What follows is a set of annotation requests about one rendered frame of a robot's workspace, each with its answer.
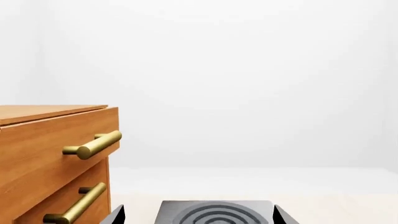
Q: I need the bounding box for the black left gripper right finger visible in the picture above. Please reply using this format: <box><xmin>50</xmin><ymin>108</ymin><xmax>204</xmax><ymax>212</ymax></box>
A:
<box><xmin>273</xmin><ymin>204</ymin><xmax>300</xmax><ymax>224</ymax></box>

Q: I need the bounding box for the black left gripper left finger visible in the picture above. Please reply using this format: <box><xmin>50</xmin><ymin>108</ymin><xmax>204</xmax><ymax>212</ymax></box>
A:
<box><xmin>99</xmin><ymin>204</ymin><xmax>126</xmax><ymax>224</ymax></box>

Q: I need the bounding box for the black stove burner plate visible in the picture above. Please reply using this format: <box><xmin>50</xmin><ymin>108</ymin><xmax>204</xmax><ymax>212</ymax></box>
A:
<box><xmin>154</xmin><ymin>200</ymin><xmax>275</xmax><ymax>224</ymax></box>

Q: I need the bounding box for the wooden drawer cabinet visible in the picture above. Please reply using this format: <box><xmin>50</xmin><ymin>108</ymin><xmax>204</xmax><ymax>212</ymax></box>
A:
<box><xmin>0</xmin><ymin>105</ymin><xmax>120</xmax><ymax>224</ymax></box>

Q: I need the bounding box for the brass drawer handle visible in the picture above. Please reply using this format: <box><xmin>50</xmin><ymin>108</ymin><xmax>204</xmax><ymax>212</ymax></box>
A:
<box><xmin>62</xmin><ymin>130</ymin><xmax>123</xmax><ymax>161</ymax></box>
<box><xmin>42</xmin><ymin>182</ymin><xmax>107</xmax><ymax>224</ymax></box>

